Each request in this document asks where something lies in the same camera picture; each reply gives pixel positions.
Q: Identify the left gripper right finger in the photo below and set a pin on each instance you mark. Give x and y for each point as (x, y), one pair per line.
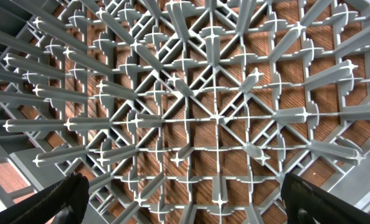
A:
(306, 203)

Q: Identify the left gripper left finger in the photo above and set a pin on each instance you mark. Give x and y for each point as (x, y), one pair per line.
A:
(65, 201)

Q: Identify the grey dishwasher rack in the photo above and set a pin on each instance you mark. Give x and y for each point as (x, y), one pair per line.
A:
(185, 111)

